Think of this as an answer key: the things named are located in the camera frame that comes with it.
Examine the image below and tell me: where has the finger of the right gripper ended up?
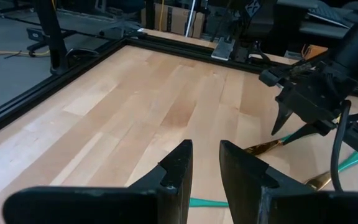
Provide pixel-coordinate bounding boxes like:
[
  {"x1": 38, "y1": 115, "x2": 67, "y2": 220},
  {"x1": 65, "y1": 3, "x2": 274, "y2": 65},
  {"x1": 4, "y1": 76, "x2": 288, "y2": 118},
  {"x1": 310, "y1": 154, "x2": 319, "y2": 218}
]
[
  {"x1": 271, "y1": 101, "x2": 294, "y2": 136},
  {"x1": 282, "y1": 120, "x2": 337, "y2": 146}
]

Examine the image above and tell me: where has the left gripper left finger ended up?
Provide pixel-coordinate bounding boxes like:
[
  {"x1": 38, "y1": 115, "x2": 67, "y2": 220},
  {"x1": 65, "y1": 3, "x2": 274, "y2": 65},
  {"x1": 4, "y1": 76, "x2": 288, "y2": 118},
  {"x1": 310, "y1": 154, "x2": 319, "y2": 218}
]
[{"x1": 2, "y1": 139, "x2": 194, "y2": 224}]

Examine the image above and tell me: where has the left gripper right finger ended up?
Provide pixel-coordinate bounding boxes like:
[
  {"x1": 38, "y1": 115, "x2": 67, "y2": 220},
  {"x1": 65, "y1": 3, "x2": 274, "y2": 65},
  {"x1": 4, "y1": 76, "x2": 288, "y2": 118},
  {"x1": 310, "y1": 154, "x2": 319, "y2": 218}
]
[{"x1": 219, "y1": 139, "x2": 358, "y2": 224}]

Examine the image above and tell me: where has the gold knife green handle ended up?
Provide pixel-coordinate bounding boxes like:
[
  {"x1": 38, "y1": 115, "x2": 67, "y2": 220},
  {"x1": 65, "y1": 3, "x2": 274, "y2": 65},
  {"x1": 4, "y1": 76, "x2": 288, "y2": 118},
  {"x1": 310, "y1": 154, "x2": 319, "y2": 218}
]
[
  {"x1": 243, "y1": 133, "x2": 293, "y2": 156},
  {"x1": 304, "y1": 150, "x2": 358, "y2": 191}
]

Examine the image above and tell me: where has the gold fork green handle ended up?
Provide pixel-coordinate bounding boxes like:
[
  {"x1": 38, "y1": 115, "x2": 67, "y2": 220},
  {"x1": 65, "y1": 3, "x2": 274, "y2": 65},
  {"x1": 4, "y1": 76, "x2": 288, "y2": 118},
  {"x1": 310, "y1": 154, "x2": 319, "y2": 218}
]
[{"x1": 188, "y1": 197, "x2": 230, "y2": 208}]

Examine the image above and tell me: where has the black workstation desk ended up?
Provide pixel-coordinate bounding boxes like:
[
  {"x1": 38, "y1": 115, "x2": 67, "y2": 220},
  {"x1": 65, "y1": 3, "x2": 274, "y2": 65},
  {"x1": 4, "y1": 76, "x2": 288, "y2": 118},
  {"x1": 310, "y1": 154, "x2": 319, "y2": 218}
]
[{"x1": 272, "y1": 0, "x2": 358, "y2": 43}]

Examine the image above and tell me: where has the cardboard box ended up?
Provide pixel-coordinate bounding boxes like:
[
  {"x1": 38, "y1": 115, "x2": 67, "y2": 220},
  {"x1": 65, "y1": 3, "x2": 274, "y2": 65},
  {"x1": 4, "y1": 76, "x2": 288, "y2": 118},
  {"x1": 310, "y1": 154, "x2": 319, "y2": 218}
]
[{"x1": 140, "y1": 2, "x2": 206, "y2": 39}]

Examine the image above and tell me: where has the black floor stand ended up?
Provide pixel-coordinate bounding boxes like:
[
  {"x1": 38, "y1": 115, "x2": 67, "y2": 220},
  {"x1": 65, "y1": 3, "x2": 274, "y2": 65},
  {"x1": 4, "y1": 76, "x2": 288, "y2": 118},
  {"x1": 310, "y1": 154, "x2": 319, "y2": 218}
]
[{"x1": 25, "y1": 0, "x2": 101, "y2": 76}]

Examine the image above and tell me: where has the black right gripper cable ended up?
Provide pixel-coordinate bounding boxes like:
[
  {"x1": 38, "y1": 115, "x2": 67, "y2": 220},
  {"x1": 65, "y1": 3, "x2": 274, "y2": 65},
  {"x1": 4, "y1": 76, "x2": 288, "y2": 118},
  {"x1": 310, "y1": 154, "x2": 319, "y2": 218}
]
[{"x1": 330, "y1": 99, "x2": 353, "y2": 193}]

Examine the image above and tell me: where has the silver metal bracket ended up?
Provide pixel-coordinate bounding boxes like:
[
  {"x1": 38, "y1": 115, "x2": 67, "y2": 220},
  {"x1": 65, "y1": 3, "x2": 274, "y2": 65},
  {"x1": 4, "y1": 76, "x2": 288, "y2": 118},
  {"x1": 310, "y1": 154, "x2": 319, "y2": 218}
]
[{"x1": 211, "y1": 36, "x2": 236, "y2": 62}]

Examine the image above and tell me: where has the white cable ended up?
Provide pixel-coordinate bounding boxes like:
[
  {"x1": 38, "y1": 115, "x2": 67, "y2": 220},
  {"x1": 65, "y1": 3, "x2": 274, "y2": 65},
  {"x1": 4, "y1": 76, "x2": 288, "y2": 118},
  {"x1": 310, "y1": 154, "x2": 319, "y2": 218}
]
[{"x1": 184, "y1": 0, "x2": 198, "y2": 38}]

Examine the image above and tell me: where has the black aluminium table frame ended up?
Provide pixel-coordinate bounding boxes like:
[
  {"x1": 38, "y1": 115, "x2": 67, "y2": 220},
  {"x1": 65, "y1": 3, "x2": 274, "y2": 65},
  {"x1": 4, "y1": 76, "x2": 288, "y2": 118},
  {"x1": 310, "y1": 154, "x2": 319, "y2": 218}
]
[{"x1": 0, "y1": 26, "x2": 295, "y2": 142}]

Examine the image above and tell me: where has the yellow cable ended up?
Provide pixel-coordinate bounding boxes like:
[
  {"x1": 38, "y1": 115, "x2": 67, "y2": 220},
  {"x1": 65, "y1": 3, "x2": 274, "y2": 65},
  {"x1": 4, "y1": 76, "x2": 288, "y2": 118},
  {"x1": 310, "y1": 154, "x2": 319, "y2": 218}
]
[{"x1": 158, "y1": 0, "x2": 165, "y2": 32}]

